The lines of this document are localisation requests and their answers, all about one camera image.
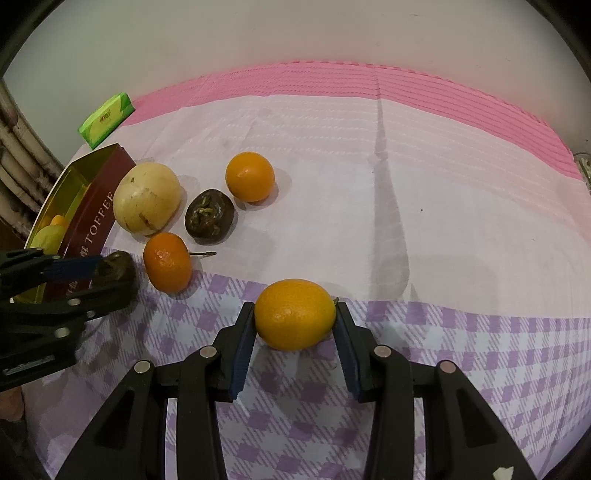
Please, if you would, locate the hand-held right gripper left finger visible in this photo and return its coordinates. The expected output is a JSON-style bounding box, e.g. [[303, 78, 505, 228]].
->
[[55, 302, 257, 480]]

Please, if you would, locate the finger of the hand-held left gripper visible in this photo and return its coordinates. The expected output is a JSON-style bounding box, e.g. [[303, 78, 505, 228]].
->
[[0, 247, 106, 302], [0, 276, 139, 365]]

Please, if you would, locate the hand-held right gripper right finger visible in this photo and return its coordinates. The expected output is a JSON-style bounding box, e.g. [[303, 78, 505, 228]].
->
[[333, 302, 539, 480]]

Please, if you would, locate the dark brown mangosteen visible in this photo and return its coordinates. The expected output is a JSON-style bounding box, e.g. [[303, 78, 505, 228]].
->
[[92, 250, 137, 289], [185, 191, 235, 244]]

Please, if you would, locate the green apple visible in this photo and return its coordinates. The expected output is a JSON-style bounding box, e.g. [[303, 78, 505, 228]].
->
[[28, 224, 65, 252]]

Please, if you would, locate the gold and maroon tin box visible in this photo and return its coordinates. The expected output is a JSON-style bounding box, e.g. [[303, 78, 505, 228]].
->
[[22, 143, 138, 305]]

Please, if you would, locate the pale yellow round melon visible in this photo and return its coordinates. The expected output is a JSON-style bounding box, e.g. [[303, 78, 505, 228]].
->
[[112, 162, 182, 237]]

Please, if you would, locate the person's left forearm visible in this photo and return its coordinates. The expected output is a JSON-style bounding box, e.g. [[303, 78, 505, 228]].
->
[[0, 385, 25, 422]]

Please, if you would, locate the beige ribbed panel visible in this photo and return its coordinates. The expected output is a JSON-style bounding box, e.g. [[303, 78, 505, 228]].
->
[[0, 78, 65, 259]]

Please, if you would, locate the pink and purple checked tablecloth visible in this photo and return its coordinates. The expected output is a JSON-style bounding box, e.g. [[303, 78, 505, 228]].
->
[[28, 60, 591, 480]]

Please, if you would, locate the green tissue pack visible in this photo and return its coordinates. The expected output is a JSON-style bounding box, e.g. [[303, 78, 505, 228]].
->
[[78, 92, 136, 150]]

